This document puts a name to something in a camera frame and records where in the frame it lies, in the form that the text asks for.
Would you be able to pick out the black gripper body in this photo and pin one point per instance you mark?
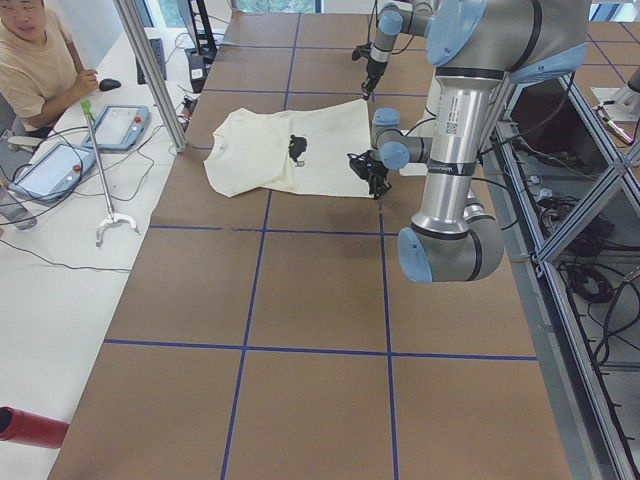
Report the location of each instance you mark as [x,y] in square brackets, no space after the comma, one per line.
[376,171]
[373,70]

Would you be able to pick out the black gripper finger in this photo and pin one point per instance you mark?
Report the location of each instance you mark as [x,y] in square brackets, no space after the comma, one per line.
[383,186]
[374,187]
[366,89]
[372,84]

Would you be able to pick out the cream long-sleeve cat shirt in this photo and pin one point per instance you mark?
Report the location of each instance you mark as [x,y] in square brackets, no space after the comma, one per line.
[300,152]

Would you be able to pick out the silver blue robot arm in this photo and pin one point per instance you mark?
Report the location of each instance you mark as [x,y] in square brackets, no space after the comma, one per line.
[475,47]
[391,21]

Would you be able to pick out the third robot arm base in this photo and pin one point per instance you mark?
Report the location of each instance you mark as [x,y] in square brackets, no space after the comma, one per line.
[619,104]

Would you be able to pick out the black power adapter box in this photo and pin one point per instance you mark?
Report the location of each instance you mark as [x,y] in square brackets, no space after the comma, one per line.
[197,70]

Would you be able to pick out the brown paper table cover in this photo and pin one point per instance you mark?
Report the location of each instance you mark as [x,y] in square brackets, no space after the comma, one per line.
[274,336]

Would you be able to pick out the far blue teach pendant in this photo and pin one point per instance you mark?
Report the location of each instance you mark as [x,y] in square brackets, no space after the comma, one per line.
[118,127]

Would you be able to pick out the blue teach pendant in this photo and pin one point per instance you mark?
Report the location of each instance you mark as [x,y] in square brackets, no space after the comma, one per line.
[55,174]
[118,127]

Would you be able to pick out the black computer mouse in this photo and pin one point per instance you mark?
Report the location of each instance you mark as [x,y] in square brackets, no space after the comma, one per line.
[108,84]

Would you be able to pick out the metal reacher grabber tool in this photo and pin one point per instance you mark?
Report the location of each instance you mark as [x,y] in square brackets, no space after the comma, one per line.
[113,217]

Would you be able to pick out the near blue teach pendant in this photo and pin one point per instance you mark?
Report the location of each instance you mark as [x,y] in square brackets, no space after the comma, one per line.
[55,174]

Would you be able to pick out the person in beige shirt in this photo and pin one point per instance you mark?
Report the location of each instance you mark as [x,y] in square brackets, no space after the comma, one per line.
[42,74]

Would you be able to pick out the red cylinder bottle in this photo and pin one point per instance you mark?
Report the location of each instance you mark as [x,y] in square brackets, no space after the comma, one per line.
[30,429]

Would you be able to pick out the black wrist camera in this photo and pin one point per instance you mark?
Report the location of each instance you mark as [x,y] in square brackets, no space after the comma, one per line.
[360,164]
[361,51]

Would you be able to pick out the aluminium frame equipment rack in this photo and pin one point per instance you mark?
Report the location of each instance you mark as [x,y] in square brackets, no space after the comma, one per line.
[571,178]

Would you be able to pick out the aluminium frame post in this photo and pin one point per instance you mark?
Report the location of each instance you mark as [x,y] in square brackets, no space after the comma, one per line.
[138,40]

